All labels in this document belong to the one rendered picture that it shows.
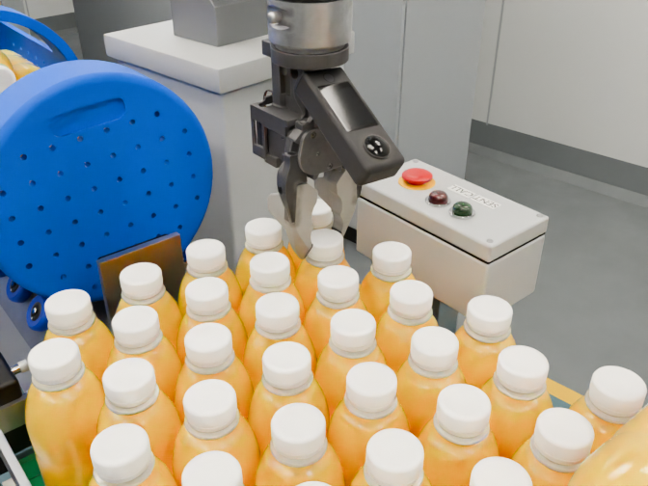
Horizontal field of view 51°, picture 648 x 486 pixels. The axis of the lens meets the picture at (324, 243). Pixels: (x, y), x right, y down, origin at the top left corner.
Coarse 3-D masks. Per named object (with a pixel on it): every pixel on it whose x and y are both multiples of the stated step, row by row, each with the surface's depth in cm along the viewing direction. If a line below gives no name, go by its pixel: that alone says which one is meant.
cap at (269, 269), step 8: (256, 256) 66; (264, 256) 66; (272, 256) 66; (280, 256) 66; (256, 264) 65; (264, 264) 65; (272, 264) 65; (280, 264) 65; (288, 264) 65; (256, 272) 64; (264, 272) 64; (272, 272) 64; (280, 272) 64; (288, 272) 66; (256, 280) 65; (264, 280) 64; (272, 280) 64; (280, 280) 65
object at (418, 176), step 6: (414, 168) 80; (402, 174) 79; (408, 174) 79; (414, 174) 79; (420, 174) 79; (426, 174) 79; (408, 180) 78; (414, 180) 78; (420, 180) 78; (426, 180) 78
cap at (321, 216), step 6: (318, 204) 76; (324, 204) 76; (312, 210) 75; (318, 210) 75; (324, 210) 74; (330, 210) 75; (312, 216) 74; (318, 216) 74; (324, 216) 74; (330, 216) 75; (312, 222) 74; (318, 222) 74; (324, 222) 75; (330, 222) 76
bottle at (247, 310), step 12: (252, 288) 67; (264, 288) 65; (276, 288) 65; (288, 288) 67; (252, 300) 66; (300, 300) 67; (240, 312) 67; (252, 312) 66; (300, 312) 67; (252, 324) 66
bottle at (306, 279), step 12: (300, 264) 71; (312, 264) 69; (324, 264) 69; (336, 264) 69; (348, 264) 71; (300, 276) 70; (312, 276) 69; (300, 288) 70; (312, 288) 69; (312, 300) 70
